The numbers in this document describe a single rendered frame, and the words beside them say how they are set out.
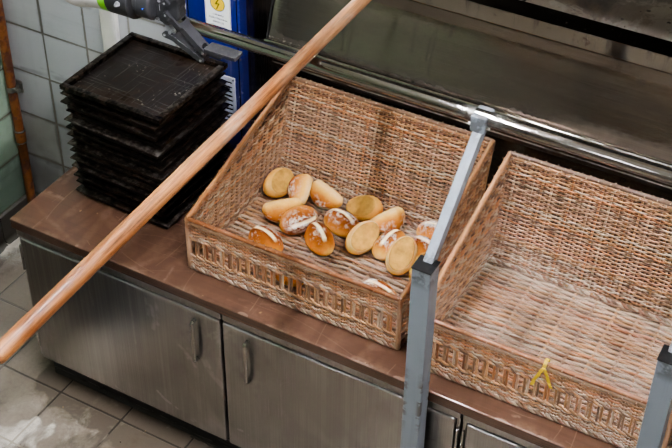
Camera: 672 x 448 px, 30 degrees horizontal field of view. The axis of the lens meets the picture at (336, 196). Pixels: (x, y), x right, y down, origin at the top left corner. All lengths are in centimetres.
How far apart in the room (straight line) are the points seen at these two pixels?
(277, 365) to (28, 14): 129
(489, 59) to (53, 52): 133
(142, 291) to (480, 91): 92
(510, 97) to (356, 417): 79
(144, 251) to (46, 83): 85
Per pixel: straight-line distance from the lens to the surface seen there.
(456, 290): 281
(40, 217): 314
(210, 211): 293
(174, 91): 296
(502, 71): 281
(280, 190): 308
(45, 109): 375
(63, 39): 354
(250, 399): 302
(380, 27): 291
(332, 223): 298
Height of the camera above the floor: 254
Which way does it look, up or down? 39 degrees down
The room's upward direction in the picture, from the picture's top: 1 degrees clockwise
